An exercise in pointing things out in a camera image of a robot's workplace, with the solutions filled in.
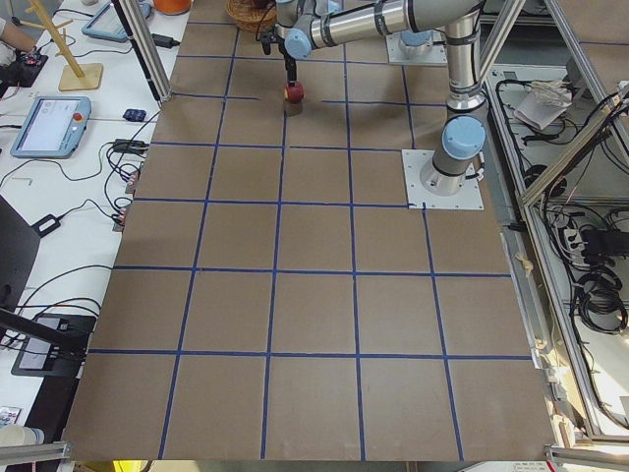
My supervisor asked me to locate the crumpled white paper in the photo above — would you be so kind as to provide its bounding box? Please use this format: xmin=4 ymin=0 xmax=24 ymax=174
xmin=514 ymin=80 xmax=573 ymax=131

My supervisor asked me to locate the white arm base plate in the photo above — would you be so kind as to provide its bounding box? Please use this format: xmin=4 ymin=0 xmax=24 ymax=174
xmin=401 ymin=149 xmax=485 ymax=210
xmin=386 ymin=30 xmax=447 ymax=67

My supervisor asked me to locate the woven wicker basket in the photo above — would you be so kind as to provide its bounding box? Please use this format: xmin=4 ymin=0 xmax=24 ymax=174
xmin=225 ymin=0 xmax=276 ymax=32

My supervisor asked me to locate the black monitor stand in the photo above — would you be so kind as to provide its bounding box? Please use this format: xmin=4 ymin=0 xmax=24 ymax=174
xmin=1 ymin=200 xmax=95 ymax=443

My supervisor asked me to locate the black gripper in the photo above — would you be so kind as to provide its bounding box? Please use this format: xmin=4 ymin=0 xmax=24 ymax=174
xmin=258 ymin=28 xmax=298 ymax=85

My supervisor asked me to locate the aluminium frame post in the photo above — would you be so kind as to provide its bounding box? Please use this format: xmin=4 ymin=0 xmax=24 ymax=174
xmin=112 ymin=0 xmax=172 ymax=103

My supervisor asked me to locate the wooden mug tree stand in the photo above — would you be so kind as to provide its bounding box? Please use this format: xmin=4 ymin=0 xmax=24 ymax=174
xmin=27 ymin=0 xmax=103 ymax=92

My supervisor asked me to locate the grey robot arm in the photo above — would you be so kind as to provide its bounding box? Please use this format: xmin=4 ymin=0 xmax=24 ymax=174
xmin=398 ymin=29 xmax=438 ymax=57
xmin=257 ymin=1 xmax=486 ymax=197

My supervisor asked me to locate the black power adapter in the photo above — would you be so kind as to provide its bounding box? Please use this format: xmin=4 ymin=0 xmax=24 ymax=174
xmin=151 ymin=33 xmax=181 ymax=49

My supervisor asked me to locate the blue teach pendant near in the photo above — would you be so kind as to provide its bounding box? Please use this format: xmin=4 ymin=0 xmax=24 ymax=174
xmin=10 ymin=96 xmax=91 ymax=159

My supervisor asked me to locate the orange round object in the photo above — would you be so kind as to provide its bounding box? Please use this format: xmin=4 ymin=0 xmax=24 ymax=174
xmin=153 ymin=0 xmax=193 ymax=16

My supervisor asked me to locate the red apple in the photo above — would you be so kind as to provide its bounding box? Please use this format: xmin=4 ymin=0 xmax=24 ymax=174
xmin=284 ymin=81 xmax=305 ymax=104

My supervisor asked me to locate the blue teach pendant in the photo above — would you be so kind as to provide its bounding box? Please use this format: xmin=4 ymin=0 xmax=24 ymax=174
xmin=10 ymin=96 xmax=91 ymax=159
xmin=82 ymin=2 xmax=128 ymax=43

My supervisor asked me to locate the blue teach pendant far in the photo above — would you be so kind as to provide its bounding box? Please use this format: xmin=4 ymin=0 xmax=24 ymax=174
xmin=82 ymin=2 xmax=128 ymax=43

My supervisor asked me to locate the small blue device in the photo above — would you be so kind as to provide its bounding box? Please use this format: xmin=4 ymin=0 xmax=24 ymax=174
xmin=122 ymin=108 xmax=146 ymax=122

